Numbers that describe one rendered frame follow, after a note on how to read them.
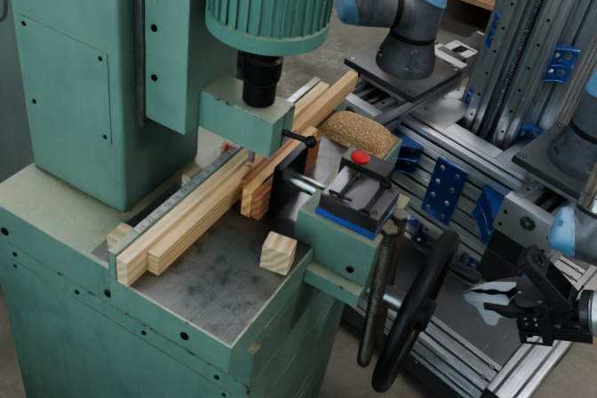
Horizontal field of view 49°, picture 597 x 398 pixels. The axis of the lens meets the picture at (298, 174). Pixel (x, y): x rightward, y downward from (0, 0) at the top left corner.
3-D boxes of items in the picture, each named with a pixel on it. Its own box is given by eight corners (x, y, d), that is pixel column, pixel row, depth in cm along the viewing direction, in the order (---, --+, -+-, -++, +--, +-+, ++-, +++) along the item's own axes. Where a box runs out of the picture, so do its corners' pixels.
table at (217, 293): (286, 412, 88) (291, 386, 84) (108, 305, 97) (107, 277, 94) (440, 180, 131) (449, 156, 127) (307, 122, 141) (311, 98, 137)
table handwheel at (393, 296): (378, 427, 110) (411, 342, 89) (276, 368, 116) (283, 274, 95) (444, 300, 127) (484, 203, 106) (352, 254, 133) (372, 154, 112)
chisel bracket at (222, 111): (267, 167, 104) (274, 123, 99) (195, 132, 108) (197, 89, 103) (290, 145, 109) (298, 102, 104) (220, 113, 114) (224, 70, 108)
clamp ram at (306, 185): (306, 228, 106) (315, 187, 100) (267, 209, 108) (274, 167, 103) (332, 199, 113) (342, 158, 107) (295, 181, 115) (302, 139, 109)
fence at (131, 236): (116, 281, 93) (115, 254, 90) (107, 275, 94) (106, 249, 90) (317, 101, 136) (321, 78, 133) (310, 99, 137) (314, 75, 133)
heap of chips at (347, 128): (379, 161, 123) (384, 145, 121) (314, 131, 128) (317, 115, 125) (398, 139, 130) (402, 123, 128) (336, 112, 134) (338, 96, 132)
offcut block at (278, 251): (286, 276, 98) (290, 255, 96) (258, 266, 99) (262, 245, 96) (293, 261, 101) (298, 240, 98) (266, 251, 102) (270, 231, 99)
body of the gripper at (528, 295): (515, 344, 112) (593, 353, 105) (506, 303, 108) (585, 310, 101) (527, 314, 117) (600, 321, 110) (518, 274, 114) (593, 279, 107)
